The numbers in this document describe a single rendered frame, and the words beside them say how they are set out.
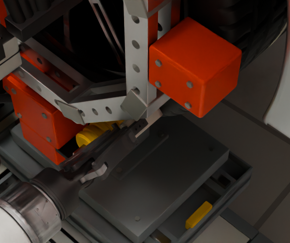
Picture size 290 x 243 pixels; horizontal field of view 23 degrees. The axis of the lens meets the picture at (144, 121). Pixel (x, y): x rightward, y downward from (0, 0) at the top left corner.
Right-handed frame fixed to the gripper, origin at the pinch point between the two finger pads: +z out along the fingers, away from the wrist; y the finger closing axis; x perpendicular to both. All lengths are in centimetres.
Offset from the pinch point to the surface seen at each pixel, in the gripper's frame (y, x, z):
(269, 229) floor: -36, -54, 32
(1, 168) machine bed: -70, -9, -3
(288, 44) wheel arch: 33.0, 5.8, 4.7
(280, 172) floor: -42, -48, 47
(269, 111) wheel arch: 23.2, -3.2, 4.8
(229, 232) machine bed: -34, -45, 21
